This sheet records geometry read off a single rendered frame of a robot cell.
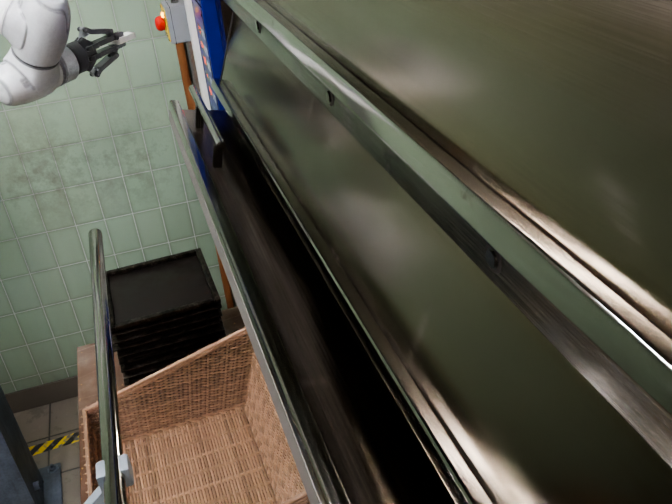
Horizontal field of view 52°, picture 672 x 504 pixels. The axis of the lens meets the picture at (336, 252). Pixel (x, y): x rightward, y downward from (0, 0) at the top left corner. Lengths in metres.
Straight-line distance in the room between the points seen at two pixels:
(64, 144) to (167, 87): 0.39
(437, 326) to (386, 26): 0.26
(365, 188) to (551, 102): 0.42
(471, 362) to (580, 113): 0.27
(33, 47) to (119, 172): 0.97
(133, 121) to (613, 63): 2.21
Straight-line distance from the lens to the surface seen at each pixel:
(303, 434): 0.66
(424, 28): 0.54
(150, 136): 2.52
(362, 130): 0.72
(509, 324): 0.55
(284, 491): 1.66
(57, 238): 2.67
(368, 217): 0.77
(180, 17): 2.06
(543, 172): 0.40
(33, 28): 1.65
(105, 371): 1.22
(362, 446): 0.69
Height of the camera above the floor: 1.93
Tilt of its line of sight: 32 degrees down
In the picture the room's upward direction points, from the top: 5 degrees counter-clockwise
